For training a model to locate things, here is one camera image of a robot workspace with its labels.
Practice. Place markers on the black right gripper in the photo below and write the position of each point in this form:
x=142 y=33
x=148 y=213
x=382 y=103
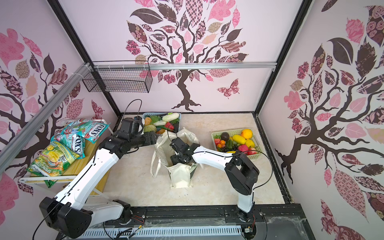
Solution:
x=174 y=160

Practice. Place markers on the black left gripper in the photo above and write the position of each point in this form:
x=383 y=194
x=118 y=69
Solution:
x=150 y=138

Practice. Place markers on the cream canvas grocery bag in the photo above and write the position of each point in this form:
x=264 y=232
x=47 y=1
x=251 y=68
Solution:
x=180 y=170

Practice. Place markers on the orange-brown wrinkled potato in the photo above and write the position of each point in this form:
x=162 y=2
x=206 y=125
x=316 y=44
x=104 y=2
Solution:
x=148 y=121

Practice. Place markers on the green cabbage head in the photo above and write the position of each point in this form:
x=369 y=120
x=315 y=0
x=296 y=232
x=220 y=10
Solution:
x=149 y=128

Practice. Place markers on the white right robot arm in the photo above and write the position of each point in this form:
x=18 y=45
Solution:
x=241 y=171

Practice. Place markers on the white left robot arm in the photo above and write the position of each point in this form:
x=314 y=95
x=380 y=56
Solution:
x=68 y=212

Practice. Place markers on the Fox's candy bag upper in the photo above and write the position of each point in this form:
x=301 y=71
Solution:
x=90 y=130

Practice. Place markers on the fox's candy bag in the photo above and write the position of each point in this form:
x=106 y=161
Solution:
x=90 y=130
x=73 y=142

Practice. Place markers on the Fox's candy bag lower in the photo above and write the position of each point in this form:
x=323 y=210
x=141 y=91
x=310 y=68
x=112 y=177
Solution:
x=73 y=142

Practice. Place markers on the green yellow snack bag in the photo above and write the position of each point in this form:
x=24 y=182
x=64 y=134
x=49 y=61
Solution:
x=53 y=161

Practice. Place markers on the red bell pepper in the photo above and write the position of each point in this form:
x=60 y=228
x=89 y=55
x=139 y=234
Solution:
x=169 y=126

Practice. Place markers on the light blue perforated basket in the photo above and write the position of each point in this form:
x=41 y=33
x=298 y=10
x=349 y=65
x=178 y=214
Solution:
x=160 y=124

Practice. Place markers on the pale green napa cabbage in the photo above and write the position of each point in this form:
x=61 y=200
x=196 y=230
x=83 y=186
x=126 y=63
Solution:
x=170 y=117

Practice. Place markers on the dark brown avocado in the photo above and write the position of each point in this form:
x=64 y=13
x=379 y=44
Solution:
x=225 y=136

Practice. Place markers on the green bell pepper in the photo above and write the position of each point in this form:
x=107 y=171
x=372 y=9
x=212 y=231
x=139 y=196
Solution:
x=229 y=145

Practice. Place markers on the light green perforated basket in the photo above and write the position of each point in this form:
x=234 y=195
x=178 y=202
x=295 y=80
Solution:
x=220 y=146

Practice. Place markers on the pink dragon fruit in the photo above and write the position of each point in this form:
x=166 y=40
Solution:
x=243 y=148

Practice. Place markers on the orange fruit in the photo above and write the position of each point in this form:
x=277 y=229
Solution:
x=247 y=134

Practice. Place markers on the yellow lemon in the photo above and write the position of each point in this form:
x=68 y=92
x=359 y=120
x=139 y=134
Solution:
x=250 y=143

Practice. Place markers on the wooden side shelf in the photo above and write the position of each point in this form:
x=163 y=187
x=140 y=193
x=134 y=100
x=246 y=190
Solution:
x=70 y=173

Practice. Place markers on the black wire wall basket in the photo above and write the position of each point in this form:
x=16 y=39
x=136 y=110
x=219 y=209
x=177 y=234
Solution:
x=119 y=77

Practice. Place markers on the white slotted cable duct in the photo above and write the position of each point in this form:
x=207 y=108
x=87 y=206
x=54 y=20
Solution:
x=166 y=233

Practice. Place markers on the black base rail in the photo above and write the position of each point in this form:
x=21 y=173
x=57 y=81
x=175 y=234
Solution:
x=228 y=214

